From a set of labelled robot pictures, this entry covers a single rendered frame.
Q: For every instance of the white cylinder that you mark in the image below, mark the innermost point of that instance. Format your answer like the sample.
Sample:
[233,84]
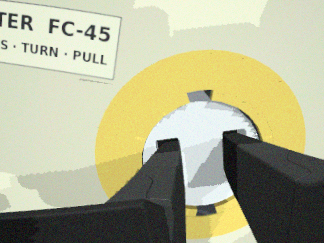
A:
[199,125]

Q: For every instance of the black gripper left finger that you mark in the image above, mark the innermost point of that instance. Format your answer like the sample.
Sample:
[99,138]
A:
[151,208]

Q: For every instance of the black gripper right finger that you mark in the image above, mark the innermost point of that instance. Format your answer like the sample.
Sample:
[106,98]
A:
[280,191]

